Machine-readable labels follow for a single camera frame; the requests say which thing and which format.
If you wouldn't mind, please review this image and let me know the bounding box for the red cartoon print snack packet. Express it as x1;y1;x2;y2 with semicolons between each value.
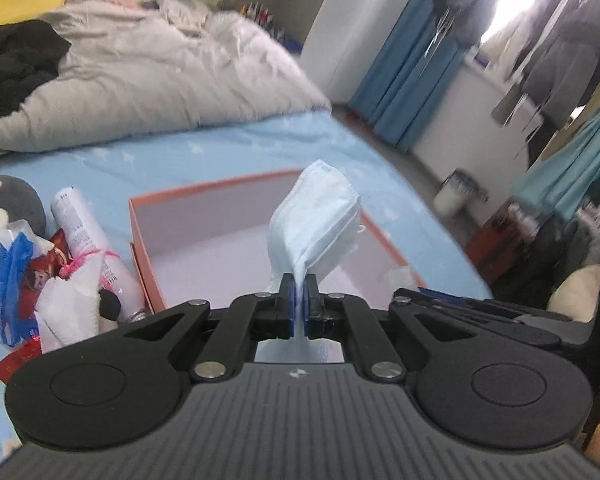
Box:
22;229;76;293

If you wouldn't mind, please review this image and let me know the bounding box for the light blue face mask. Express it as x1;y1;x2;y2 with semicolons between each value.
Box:
254;159;363;365

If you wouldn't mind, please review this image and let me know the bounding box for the orange cardboard box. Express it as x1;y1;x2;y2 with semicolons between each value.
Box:
127;169;428;313

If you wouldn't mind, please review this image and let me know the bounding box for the white paper towel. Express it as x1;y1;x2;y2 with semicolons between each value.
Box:
34;252;106;356

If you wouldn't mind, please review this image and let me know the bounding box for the grey penguin plush toy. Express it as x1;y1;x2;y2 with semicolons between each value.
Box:
0;175;48;281

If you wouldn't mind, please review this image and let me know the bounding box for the red storage box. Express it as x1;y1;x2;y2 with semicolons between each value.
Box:
465;197;546;286

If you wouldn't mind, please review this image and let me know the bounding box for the dark grey hanging jacket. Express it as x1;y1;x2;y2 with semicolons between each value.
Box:
490;0;600;131

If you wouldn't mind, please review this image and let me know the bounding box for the teal hanging garment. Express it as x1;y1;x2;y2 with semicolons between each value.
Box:
511;105;600;223

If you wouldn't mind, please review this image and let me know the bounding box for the blue tissue packet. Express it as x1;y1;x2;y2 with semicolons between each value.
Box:
0;221;56;348

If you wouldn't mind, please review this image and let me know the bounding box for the blue star print bed sheet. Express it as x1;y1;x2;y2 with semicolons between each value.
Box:
0;107;496;461

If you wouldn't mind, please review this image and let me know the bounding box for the white trash bin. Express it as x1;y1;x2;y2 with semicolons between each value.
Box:
433;170;483;218

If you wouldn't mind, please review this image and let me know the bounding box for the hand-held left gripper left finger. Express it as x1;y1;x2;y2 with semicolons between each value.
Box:
122;274;297;382

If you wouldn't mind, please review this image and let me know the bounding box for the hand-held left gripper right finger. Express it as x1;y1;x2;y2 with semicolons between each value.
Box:
302;274;481;383

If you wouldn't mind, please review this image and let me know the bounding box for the light grey duvet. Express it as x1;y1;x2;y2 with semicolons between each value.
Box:
0;0;333;171

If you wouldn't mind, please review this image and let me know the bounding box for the black clothing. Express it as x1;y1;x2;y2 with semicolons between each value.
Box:
0;19;73;118

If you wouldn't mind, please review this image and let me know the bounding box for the blue curtain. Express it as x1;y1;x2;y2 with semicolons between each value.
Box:
347;0;476;156

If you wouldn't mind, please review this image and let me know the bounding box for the white wardrobe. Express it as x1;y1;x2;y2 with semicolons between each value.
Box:
300;0;426;106

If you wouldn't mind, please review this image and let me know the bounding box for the pink string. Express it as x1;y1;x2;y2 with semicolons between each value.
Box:
62;249;123;281

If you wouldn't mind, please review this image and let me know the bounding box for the small red snack packet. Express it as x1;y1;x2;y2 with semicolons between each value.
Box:
0;337;43;383

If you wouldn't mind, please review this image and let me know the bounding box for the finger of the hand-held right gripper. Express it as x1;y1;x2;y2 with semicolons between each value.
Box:
395;286;573;326

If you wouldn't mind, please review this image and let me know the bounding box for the white spray bottle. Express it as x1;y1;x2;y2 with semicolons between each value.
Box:
50;186;148;323

